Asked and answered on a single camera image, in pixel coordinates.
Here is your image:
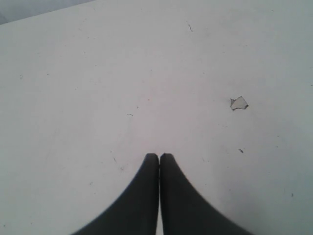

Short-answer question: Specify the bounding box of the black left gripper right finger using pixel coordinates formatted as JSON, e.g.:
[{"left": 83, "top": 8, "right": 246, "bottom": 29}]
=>
[{"left": 159, "top": 153, "right": 250, "bottom": 235}]

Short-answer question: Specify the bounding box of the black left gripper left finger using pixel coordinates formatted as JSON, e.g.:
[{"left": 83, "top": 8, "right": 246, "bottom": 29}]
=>
[{"left": 75, "top": 153, "right": 159, "bottom": 235}]

